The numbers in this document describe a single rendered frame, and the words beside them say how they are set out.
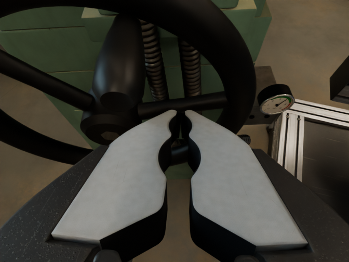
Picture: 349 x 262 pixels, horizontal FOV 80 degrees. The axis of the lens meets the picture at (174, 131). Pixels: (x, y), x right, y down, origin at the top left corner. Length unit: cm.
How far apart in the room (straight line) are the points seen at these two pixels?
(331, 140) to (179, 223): 72
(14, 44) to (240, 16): 36
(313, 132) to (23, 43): 100
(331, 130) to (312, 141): 10
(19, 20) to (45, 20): 4
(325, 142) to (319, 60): 80
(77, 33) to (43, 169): 96
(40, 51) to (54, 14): 8
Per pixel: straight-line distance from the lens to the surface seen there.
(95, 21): 26
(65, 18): 39
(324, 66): 170
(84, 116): 21
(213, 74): 44
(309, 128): 105
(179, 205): 101
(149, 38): 23
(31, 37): 43
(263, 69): 57
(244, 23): 26
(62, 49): 43
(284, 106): 47
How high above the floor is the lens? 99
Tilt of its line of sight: 60 degrees down
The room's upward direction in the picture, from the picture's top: 4 degrees counter-clockwise
